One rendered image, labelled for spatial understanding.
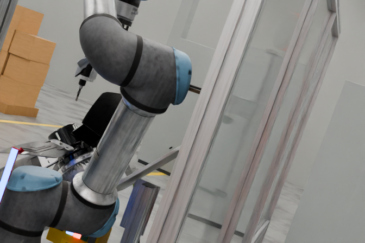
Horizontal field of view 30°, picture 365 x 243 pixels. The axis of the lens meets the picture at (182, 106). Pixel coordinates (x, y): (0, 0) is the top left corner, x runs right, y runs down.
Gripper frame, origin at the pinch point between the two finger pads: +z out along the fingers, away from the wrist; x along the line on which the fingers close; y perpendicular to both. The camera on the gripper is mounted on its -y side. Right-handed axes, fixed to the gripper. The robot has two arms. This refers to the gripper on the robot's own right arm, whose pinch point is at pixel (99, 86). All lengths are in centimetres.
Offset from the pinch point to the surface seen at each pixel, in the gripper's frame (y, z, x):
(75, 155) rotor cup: -53, 31, -19
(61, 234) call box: -9.4, 46.4, 0.8
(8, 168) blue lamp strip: -15.1, 35.9, -24.9
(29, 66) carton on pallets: -760, 71, -395
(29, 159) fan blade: -56, 40, -38
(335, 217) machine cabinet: -577, 89, 93
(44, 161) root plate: -56, 38, -31
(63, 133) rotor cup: -54, 25, -27
